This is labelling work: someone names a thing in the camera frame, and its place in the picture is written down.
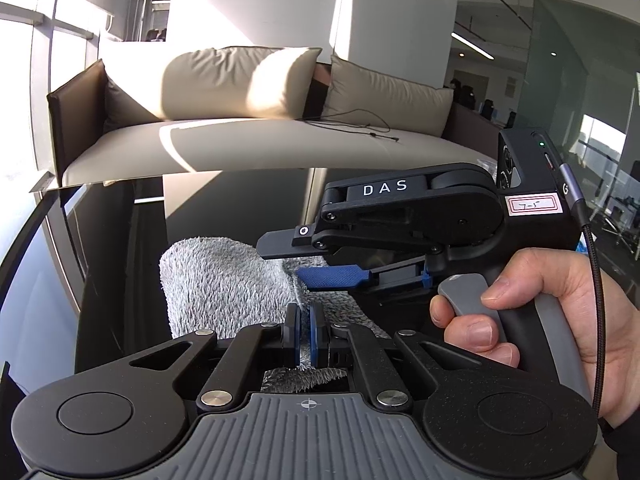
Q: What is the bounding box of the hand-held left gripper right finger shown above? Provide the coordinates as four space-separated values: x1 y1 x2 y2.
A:
309 302 483 412

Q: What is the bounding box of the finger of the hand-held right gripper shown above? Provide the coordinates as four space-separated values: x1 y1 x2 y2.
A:
256 224 331 261
295 256 433 293

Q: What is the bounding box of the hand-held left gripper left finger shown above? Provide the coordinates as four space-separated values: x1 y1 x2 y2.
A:
129 304 301 413

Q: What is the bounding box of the grey towel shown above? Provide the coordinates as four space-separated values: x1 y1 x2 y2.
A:
159 236 396 395

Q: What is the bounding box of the person's right hand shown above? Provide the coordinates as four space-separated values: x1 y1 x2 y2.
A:
429 249 640 423

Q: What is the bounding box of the beige sofa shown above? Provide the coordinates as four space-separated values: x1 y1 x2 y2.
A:
46 45 503 188

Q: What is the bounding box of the small beige cushion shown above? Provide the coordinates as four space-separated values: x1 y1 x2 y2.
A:
322 54 455 137

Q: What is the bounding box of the ceiling strip light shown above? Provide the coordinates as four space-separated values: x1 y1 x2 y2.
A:
451 32 493 59

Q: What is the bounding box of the large beige cushion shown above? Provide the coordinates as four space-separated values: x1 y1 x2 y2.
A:
102 40 323 122

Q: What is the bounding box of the thin black cable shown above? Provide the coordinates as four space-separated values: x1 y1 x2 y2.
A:
300 108 401 143

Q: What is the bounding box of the grey window frame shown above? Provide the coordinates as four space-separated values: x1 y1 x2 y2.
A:
0 0 151 281

